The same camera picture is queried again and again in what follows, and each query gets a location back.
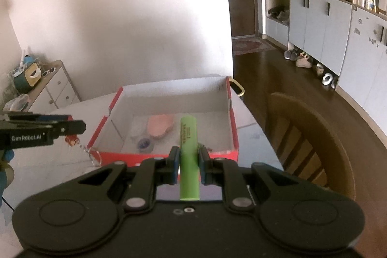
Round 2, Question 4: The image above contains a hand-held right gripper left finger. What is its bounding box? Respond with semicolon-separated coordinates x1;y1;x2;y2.
65;147;181;213

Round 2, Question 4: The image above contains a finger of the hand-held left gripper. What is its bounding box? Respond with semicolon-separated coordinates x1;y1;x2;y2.
0;112;73;123
9;120;87;138

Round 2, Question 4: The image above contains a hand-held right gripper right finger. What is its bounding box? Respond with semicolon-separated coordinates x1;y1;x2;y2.
198;146;315;213

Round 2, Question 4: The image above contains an orange toy keychain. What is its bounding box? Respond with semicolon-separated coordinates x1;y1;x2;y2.
65;134;102;166

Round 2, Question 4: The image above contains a green highlighter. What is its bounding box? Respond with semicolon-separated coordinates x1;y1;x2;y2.
179;117;201;201

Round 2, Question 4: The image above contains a pink foot shaped dish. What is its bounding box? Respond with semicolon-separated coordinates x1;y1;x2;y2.
147;114;174;139

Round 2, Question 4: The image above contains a red cardboard box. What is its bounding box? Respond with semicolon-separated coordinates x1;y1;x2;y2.
87;75;239;168

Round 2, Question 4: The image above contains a person's left hand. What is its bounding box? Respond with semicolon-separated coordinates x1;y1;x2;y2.
0;150;15;201

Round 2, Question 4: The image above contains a white drawer cabinet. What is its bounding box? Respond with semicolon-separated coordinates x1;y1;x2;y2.
29;60;81;112

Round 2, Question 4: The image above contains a clear plastic bag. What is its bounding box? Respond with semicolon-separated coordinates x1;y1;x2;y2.
4;95;29;112

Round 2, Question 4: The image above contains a teal tissue box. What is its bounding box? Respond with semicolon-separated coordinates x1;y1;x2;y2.
14;63;41;94

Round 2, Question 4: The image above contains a brown wooden chair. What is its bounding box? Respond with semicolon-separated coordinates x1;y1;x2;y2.
265;92;356;201

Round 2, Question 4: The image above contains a patterned door mat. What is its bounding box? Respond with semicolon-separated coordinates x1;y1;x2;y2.
233;37;277;55

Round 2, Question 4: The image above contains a white and wood wall cabinet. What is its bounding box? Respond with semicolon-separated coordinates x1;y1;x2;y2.
260;0;387;150

